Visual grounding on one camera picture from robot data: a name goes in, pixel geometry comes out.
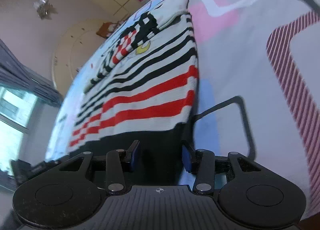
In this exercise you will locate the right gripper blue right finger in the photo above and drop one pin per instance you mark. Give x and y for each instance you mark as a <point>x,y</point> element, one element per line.
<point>200,163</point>

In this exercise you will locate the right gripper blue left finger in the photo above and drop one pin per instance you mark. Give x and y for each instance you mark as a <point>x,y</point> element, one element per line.
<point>120,169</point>

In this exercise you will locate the striped knit sweater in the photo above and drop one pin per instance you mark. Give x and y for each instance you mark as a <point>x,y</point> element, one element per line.
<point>143,89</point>

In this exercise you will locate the window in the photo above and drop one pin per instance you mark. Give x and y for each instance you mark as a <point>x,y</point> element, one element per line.
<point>16,109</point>

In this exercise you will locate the grey curtain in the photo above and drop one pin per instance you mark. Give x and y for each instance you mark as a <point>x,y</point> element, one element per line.
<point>17,76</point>

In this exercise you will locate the cream round headboard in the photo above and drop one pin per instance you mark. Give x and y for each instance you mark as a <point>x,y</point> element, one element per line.
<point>75,48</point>

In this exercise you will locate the orange plush pillow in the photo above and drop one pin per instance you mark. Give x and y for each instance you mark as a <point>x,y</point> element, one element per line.
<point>107,29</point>

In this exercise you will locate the patterned bed sheet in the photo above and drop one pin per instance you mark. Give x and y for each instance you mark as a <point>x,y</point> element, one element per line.
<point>259,84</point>

